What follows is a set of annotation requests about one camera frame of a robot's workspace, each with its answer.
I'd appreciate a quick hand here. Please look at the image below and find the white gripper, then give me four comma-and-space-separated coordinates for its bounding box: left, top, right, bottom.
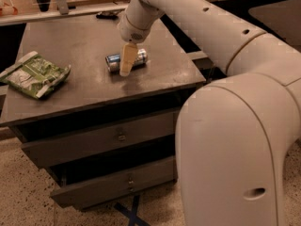
118, 14, 151, 76

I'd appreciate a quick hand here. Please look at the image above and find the silver redbull can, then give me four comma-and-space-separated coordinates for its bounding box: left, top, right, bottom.
105, 49, 148, 73

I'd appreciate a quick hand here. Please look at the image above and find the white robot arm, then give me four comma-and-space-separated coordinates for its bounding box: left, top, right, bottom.
119, 0, 301, 226

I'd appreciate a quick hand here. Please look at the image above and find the small black object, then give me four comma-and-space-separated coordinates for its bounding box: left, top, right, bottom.
96, 11, 118, 20

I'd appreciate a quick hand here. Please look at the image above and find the grey drawer cabinet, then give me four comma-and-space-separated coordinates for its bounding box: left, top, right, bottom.
0, 8, 207, 211

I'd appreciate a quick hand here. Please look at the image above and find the green chip bag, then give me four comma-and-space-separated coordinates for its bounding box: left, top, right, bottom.
0, 51, 71, 99

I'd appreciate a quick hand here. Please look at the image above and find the lower grey drawer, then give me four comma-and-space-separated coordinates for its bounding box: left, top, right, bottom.
51, 156, 177, 210

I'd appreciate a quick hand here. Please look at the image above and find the grey drawer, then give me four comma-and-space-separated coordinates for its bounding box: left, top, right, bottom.
51, 156, 177, 210
22, 109, 179, 168

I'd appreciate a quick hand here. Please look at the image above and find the upper grey drawer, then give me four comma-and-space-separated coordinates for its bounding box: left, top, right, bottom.
22, 109, 179, 168

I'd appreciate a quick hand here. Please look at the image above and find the orange white object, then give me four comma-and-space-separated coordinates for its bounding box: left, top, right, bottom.
0, 0, 18, 16

